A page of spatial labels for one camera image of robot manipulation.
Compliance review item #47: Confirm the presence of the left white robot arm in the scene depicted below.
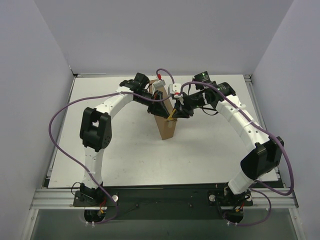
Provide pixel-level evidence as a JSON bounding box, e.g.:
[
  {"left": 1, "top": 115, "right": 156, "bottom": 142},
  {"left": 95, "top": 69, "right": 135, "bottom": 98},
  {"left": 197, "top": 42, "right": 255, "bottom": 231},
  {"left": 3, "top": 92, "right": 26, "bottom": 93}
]
[{"left": 79, "top": 73, "right": 174, "bottom": 206}]

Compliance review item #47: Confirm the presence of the brown cardboard express box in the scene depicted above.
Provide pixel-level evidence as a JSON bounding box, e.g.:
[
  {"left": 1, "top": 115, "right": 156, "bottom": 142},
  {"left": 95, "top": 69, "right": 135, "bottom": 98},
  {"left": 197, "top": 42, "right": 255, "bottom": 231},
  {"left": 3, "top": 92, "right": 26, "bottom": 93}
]
[{"left": 149, "top": 79, "right": 178, "bottom": 140}]

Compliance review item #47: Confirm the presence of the purple cable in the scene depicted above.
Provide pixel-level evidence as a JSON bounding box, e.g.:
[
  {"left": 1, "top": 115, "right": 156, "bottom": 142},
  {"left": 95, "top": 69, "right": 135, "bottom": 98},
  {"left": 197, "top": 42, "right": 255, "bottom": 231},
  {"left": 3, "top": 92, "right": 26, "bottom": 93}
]
[
  {"left": 47, "top": 68, "right": 176, "bottom": 225},
  {"left": 179, "top": 82, "right": 295, "bottom": 227}
]

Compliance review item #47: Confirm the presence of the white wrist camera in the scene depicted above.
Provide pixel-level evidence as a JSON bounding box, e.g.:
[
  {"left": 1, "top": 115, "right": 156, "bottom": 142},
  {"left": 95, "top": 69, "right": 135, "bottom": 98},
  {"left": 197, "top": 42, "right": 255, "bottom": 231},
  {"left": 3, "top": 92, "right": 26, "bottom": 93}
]
[
  {"left": 168, "top": 83, "right": 183, "bottom": 99},
  {"left": 151, "top": 79, "right": 166, "bottom": 92}
]

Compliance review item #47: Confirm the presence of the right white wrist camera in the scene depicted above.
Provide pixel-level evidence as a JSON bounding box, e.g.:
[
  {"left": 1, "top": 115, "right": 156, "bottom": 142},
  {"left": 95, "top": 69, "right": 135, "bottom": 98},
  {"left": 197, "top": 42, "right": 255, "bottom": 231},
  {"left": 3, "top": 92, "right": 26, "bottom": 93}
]
[{"left": 168, "top": 83, "right": 183, "bottom": 99}]

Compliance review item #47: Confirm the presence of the aluminium front rail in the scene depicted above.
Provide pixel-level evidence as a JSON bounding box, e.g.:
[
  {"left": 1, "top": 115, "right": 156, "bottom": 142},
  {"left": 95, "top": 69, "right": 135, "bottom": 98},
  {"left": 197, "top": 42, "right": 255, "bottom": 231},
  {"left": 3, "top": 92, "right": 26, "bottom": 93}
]
[{"left": 29, "top": 186, "right": 300, "bottom": 212}]

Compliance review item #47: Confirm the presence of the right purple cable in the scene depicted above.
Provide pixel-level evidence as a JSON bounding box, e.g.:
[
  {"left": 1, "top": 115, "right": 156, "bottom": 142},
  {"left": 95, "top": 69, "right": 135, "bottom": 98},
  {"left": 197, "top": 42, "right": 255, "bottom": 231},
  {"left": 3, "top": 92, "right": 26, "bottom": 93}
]
[{"left": 179, "top": 82, "right": 295, "bottom": 227}]

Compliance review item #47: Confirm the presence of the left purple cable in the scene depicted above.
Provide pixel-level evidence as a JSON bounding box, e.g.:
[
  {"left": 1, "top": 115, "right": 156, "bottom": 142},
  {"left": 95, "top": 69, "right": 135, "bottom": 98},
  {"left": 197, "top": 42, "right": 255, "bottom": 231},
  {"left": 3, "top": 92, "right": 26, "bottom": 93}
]
[{"left": 47, "top": 68, "right": 176, "bottom": 225}]

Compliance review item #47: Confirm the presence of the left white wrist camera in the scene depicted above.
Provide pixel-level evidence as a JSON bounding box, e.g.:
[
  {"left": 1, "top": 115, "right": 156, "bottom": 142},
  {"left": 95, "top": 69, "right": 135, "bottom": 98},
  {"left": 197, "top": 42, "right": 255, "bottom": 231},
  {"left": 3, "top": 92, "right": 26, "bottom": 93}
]
[{"left": 151, "top": 79, "right": 166, "bottom": 92}]

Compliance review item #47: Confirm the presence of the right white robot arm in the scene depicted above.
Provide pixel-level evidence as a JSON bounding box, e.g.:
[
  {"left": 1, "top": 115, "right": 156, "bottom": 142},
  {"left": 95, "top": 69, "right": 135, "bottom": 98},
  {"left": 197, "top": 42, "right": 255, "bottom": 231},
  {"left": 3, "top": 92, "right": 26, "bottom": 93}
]
[{"left": 168, "top": 71, "right": 284, "bottom": 196}]

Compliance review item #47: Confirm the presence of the yellow utility knife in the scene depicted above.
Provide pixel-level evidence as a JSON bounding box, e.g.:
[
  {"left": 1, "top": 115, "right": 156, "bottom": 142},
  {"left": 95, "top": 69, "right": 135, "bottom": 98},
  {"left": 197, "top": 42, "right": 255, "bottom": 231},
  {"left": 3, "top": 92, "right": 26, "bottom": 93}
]
[{"left": 167, "top": 109, "right": 176, "bottom": 121}]

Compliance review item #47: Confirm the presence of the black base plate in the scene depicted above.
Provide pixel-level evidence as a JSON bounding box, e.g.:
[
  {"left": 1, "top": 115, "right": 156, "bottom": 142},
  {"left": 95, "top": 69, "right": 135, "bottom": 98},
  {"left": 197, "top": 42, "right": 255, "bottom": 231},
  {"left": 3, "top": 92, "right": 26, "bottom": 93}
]
[{"left": 73, "top": 183, "right": 253, "bottom": 222}]

